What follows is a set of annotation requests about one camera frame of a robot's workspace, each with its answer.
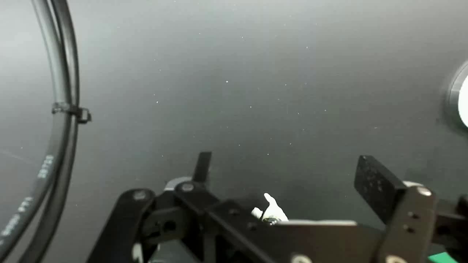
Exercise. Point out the round silver-rimmed white disc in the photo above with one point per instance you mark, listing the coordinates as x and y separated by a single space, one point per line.
463 99

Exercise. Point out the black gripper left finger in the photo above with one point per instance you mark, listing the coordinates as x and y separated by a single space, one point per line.
127 228

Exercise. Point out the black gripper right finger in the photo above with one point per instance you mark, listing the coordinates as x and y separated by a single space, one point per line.
405 219

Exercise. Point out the white towel with green print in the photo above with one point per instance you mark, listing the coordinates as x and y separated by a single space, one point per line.
274 210

